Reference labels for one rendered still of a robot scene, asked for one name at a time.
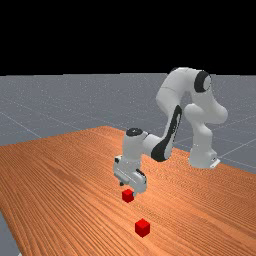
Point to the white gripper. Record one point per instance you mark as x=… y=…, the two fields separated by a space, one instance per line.
x=129 y=174

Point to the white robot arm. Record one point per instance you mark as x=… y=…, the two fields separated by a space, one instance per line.
x=200 y=100

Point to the red cube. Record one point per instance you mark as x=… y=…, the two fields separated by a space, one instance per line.
x=142 y=227
x=127 y=195

